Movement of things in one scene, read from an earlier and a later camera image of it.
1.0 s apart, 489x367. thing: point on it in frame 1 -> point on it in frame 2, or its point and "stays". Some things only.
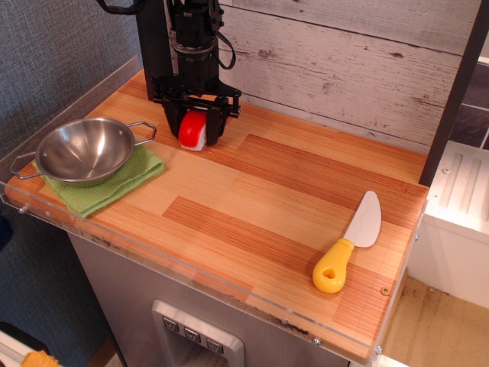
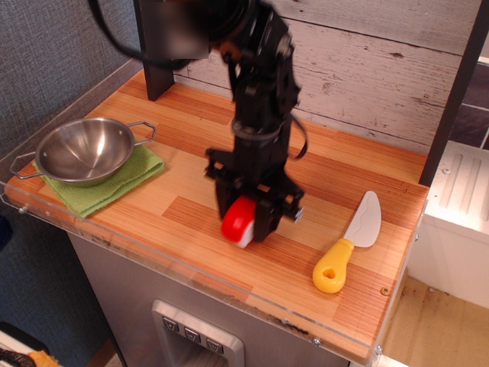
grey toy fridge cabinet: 128,291 stays
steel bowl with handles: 83,151 stays
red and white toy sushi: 192,131 -> 238,220
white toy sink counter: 451,252 stays
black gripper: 197,83 -> 257,164
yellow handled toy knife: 330,274 stays
